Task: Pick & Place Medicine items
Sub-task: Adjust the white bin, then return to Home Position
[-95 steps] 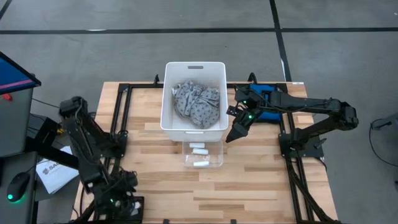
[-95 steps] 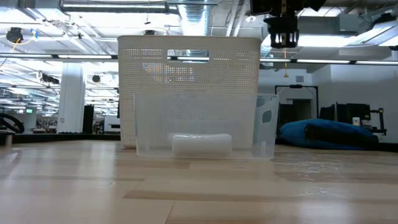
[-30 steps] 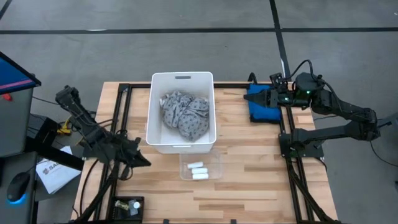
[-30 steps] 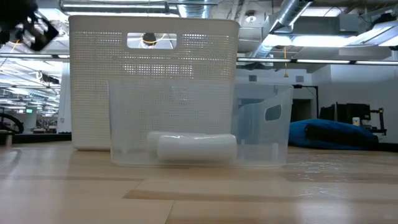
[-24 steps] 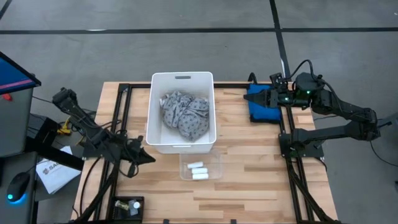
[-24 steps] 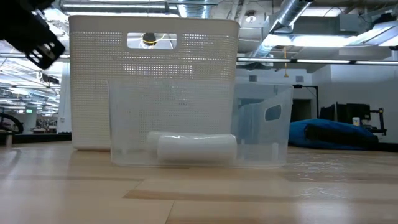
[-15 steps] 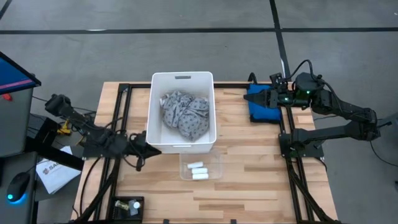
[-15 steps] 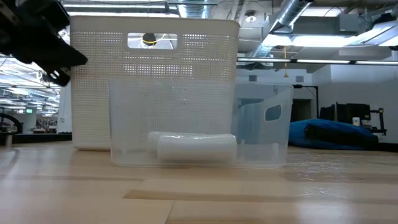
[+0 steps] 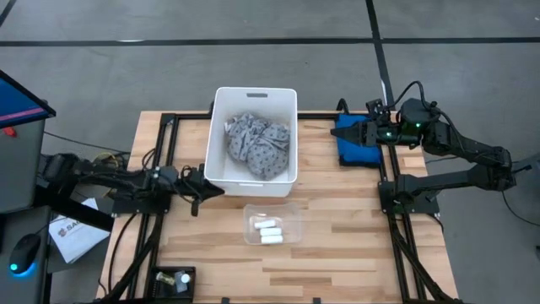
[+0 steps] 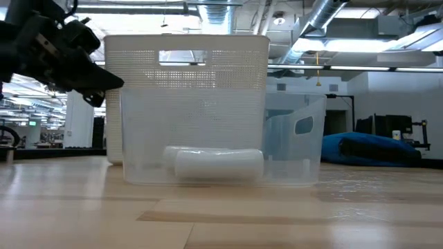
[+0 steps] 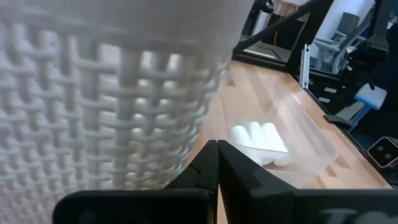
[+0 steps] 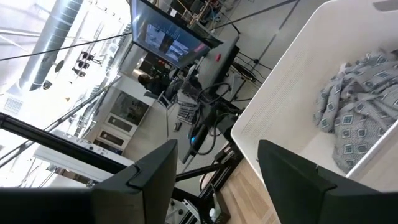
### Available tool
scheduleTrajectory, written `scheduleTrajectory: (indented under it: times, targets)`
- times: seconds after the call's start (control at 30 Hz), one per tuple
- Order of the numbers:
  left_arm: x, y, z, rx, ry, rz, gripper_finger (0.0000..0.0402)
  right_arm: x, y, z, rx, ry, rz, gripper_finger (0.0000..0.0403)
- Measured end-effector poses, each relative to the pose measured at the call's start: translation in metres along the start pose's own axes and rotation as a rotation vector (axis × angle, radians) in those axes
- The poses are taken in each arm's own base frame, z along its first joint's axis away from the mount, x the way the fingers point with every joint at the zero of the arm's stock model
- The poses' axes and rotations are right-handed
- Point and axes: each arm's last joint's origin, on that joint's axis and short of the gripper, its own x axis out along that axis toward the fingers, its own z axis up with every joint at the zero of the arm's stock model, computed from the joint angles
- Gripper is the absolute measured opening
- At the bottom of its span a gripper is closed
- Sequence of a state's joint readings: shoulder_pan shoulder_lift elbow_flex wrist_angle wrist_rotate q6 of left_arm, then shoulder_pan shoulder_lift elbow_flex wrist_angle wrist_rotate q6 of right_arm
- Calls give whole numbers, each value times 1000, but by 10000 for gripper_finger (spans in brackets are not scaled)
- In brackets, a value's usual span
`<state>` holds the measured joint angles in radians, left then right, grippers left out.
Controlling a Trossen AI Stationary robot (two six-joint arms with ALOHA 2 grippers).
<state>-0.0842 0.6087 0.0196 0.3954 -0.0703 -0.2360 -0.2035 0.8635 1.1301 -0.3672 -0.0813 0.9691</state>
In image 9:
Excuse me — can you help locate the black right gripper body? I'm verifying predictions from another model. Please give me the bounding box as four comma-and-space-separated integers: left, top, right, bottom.
364, 120, 400, 147

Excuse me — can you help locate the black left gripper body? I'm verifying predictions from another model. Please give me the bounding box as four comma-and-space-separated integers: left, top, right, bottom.
170, 180, 208, 203

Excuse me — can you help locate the blue folded cloth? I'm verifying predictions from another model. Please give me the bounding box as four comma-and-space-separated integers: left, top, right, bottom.
335, 112, 384, 166

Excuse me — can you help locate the white perforated plastic basket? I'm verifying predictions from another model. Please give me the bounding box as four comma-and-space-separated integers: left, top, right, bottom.
203, 86, 299, 198

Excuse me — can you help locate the grey patterned cloth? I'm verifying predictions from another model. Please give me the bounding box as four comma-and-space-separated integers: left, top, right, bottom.
223, 111, 292, 181

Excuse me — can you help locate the clear plastic bin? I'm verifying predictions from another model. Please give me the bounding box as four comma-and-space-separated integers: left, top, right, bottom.
242, 202, 303, 247

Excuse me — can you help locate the black plastic tray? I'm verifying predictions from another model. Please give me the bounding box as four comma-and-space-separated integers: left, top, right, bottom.
149, 265, 197, 301

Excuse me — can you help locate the white printed booklet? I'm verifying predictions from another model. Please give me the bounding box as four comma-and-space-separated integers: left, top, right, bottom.
48, 197, 111, 263

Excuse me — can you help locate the grey computer case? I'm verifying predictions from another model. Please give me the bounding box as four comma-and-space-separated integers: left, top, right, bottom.
0, 120, 47, 214

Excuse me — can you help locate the black computer mouse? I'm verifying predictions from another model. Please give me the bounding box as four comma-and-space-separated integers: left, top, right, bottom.
8, 233, 42, 274

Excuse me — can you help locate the blue screen monitor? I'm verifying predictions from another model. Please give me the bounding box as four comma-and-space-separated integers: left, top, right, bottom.
0, 69, 57, 130

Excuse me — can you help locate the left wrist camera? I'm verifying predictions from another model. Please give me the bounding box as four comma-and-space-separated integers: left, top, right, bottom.
181, 166, 205, 182

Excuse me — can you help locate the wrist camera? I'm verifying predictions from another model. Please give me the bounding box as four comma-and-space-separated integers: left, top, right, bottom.
365, 99, 387, 124
181, 166, 205, 182

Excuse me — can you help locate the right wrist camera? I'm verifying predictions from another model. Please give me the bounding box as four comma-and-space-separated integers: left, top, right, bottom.
365, 99, 387, 124

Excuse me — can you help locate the black aluminium frame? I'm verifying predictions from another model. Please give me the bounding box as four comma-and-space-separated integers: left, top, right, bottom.
96, 110, 463, 304

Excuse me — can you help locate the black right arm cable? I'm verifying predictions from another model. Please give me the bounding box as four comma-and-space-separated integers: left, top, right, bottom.
394, 79, 428, 107

